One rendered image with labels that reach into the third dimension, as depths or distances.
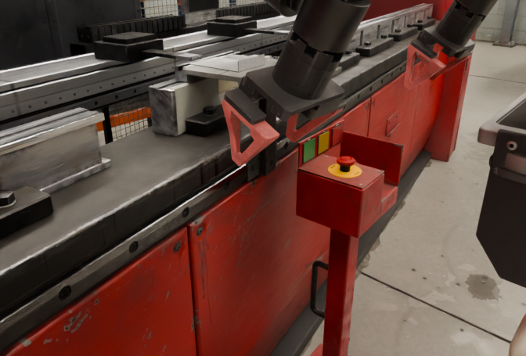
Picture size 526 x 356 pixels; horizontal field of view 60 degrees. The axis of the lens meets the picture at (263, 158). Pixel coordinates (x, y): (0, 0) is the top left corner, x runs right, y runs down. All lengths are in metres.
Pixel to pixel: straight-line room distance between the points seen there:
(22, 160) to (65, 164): 0.07
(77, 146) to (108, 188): 0.08
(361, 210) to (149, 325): 0.46
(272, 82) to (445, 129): 2.68
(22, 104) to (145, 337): 0.50
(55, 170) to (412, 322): 1.40
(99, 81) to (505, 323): 1.58
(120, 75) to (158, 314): 0.57
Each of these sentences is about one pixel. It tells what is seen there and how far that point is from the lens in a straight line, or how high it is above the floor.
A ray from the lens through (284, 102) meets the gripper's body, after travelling 0.44.
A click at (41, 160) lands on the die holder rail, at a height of 0.93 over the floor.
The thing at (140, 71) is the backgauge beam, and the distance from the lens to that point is 1.19.
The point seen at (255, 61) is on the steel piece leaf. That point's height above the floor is 1.01.
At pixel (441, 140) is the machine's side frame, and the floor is 0.14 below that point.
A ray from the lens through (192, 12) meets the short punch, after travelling 0.95.
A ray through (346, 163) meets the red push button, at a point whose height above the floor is 0.80.
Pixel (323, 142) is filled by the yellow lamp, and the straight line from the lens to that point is 1.06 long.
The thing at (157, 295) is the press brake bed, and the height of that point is 0.68.
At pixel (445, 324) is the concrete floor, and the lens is 1.86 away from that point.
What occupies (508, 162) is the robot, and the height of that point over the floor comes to 1.02.
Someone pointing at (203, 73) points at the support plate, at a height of 1.00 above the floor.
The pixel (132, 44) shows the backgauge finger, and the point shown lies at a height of 1.02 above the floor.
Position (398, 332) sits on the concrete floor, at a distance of 1.78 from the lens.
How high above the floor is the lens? 1.19
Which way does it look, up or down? 23 degrees down
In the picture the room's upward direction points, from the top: straight up
